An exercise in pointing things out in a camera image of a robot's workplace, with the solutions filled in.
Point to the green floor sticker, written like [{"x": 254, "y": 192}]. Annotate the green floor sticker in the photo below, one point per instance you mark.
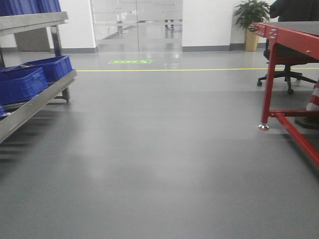
[{"x": 130, "y": 61}]

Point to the blue crate on rack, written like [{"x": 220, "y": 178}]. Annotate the blue crate on rack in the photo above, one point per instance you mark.
[
  {"x": 54, "y": 68},
  {"x": 21, "y": 85}
]

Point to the glass door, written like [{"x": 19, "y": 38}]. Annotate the glass door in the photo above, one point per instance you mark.
[{"x": 137, "y": 25}]

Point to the red metal table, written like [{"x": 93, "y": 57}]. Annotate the red metal table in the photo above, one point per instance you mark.
[{"x": 296, "y": 43}]

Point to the black office chair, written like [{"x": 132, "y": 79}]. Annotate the black office chair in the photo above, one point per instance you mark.
[{"x": 287, "y": 73}]

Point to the seated person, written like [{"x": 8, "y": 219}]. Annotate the seated person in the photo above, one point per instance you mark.
[{"x": 295, "y": 10}]

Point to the blue crate rear on rack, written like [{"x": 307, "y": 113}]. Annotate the blue crate rear on rack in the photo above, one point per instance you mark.
[{"x": 54, "y": 68}]

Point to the potted green plant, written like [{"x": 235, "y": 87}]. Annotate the potted green plant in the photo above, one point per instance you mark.
[{"x": 248, "y": 12}]

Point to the steel rack left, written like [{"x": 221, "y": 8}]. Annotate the steel rack left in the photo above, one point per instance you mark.
[{"x": 13, "y": 116}]

